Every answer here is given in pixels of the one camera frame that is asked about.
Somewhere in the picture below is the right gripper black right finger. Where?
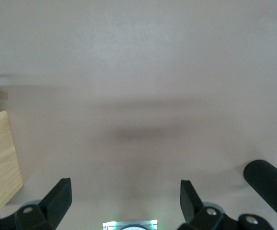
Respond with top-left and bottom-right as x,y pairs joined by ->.
178,179 -> 273,230

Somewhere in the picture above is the black cylindrical vase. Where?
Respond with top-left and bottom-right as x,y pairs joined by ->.
243,160 -> 277,218

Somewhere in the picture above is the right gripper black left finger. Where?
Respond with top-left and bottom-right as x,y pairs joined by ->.
0,177 -> 72,230

